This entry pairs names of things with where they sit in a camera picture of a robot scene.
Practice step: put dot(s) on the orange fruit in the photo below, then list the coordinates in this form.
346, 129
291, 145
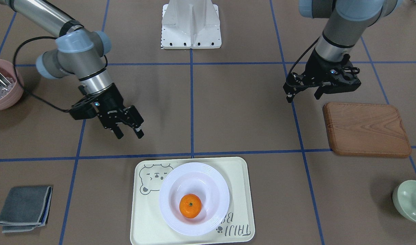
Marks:
190, 206

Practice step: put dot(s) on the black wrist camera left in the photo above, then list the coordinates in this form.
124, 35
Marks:
343, 76

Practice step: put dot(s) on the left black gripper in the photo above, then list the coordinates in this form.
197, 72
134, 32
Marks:
317, 68

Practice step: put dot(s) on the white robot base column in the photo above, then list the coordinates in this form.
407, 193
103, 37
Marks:
190, 24

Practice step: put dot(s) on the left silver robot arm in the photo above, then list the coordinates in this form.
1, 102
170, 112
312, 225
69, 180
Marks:
347, 21

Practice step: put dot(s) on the grey folded cloth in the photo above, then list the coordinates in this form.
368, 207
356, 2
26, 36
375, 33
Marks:
26, 208

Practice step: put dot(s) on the wooden cutting board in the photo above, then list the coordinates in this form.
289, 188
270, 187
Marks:
362, 129

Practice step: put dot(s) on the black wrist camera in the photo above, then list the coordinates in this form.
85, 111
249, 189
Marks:
83, 109
343, 76

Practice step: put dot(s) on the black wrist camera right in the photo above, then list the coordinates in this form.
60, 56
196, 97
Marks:
83, 109

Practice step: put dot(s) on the cream bear tray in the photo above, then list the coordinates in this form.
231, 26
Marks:
148, 226

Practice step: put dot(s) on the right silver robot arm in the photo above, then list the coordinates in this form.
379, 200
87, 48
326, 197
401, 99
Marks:
79, 52

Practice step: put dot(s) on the white round plate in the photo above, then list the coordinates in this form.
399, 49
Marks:
202, 180

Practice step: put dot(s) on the pink bowl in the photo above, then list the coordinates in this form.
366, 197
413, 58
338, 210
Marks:
11, 91

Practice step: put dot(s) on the green bowl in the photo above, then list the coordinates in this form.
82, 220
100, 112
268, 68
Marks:
404, 199

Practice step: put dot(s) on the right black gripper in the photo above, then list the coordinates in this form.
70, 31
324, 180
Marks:
112, 102

